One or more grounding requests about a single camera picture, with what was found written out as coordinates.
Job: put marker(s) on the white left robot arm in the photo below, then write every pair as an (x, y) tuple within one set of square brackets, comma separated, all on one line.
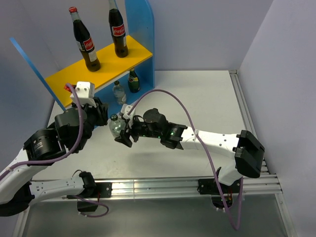
[(17, 189)]

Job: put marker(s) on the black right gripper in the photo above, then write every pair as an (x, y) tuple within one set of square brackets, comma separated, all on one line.
[(130, 127)]

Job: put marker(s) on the cola bottle with red cap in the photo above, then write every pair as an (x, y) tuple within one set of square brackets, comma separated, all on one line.
[(84, 41)]

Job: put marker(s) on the clear glass bottle green cap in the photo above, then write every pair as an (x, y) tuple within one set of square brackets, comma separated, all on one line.
[(116, 125)]

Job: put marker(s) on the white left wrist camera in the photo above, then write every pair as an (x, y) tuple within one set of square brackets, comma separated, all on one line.
[(85, 93)]

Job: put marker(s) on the green Perrier glass bottle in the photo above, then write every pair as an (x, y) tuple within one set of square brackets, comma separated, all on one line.
[(133, 81)]

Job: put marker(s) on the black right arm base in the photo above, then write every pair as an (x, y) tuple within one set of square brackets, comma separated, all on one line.
[(209, 187)]

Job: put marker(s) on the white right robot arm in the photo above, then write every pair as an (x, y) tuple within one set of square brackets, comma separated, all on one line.
[(178, 136)]

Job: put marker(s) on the blue and yellow shelf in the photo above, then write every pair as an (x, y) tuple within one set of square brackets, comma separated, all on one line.
[(141, 47)]

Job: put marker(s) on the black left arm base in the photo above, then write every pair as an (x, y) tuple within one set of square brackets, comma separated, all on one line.
[(87, 205)]

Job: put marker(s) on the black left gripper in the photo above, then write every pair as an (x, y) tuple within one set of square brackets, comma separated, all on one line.
[(101, 110)]

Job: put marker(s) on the aluminium front mounting rail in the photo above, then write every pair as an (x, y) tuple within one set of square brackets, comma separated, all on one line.
[(182, 187)]

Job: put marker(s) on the cola bottle without cap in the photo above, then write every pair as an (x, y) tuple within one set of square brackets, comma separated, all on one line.
[(117, 30)]

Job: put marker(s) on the aluminium table edge rail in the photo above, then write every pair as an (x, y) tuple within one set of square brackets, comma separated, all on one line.
[(243, 103)]

